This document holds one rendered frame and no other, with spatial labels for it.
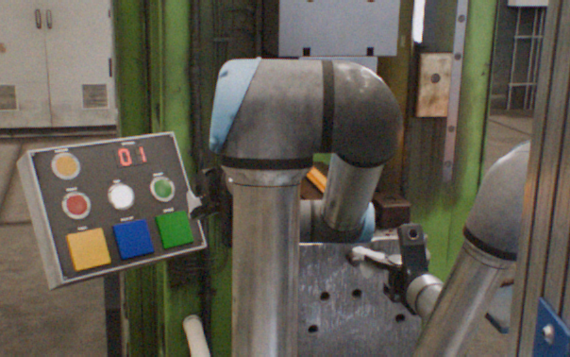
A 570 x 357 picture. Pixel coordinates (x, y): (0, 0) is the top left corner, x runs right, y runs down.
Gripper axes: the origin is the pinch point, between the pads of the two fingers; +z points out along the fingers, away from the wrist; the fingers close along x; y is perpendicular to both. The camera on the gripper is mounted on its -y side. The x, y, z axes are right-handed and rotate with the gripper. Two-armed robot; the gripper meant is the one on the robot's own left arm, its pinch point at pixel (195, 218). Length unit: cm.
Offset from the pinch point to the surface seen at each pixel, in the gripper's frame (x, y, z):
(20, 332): -17, -5, 204
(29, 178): 27.0, 17.3, 12.7
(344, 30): -46, 34, -14
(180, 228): -1.3, 0.0, 9.6
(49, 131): -174, 180, 515
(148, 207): 4.5, 6.1, 10.4
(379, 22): -53, 34, -18
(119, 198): 10.7, 9.1, 10.0
